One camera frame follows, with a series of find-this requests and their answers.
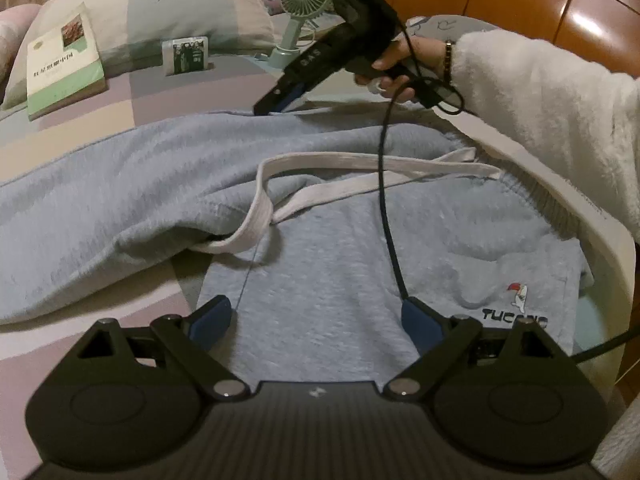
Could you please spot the grey plush cushion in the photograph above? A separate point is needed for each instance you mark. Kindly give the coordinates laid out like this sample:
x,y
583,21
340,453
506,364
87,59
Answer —
x,y
440,25

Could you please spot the person's white fleece top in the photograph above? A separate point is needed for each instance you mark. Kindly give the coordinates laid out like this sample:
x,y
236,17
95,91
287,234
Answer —
x,y
622,445

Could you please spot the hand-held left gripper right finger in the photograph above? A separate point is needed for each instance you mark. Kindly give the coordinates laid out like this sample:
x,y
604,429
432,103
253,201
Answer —
x,y
420,320

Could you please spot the small pillow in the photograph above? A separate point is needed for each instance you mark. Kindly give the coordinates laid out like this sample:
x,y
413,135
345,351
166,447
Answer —
x,y
272,0

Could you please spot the person's right hand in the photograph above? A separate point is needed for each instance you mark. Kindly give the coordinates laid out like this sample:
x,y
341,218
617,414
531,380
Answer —
x,y
425,55

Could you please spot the light blue sweatpants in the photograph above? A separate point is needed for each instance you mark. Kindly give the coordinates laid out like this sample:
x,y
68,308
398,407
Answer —
x,y
325,285

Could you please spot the person's right forearm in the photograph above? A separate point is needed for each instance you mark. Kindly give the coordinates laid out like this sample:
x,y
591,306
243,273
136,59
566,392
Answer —
x,y
550,100

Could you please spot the bed with patchwork sheet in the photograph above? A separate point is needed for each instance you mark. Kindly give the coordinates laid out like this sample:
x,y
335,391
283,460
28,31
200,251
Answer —
x,y
150,95

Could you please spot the green and white book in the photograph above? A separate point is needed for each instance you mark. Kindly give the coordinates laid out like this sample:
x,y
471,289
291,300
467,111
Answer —
x,y
65,65

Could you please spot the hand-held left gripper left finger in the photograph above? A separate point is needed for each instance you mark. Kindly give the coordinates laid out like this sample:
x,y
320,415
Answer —
x,y
210,317

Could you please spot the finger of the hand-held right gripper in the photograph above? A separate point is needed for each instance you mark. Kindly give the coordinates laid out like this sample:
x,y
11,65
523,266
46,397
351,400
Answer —
x,y
280,99

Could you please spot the large striped pillow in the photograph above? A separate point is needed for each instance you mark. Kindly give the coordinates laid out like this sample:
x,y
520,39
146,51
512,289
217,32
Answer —
x,y
150,15

